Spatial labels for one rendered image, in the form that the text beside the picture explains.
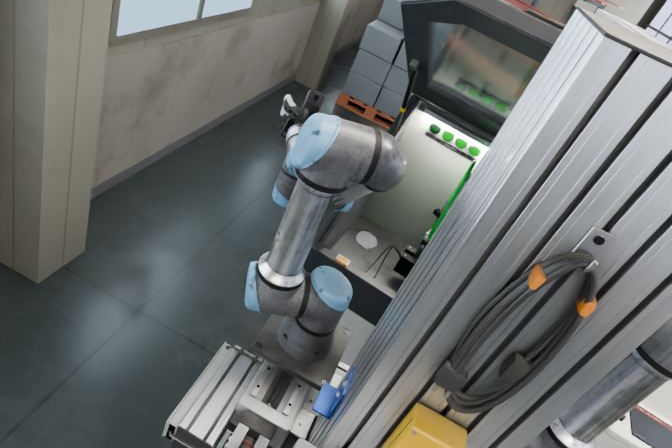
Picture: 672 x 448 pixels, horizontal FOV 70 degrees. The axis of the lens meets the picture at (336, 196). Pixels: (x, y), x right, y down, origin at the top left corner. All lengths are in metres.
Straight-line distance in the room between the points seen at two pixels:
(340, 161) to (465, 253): 0.37
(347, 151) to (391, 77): 4.42
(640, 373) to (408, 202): 1.29
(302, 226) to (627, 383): 0.71
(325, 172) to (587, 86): 0.53
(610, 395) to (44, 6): 1.95
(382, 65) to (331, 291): 4.29
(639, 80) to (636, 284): 0.24
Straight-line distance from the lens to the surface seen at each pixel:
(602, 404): 1.20
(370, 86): 5.38
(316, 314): 1.20
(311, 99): 1.39
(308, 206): 0.99
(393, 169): 0.96
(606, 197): 0.60
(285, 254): 1.08
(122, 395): 2.40
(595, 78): 0.56
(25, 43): 2.09
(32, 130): 2.23
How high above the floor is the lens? 2.06
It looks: 32 degrees down
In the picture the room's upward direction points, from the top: 25 degrees clockwise
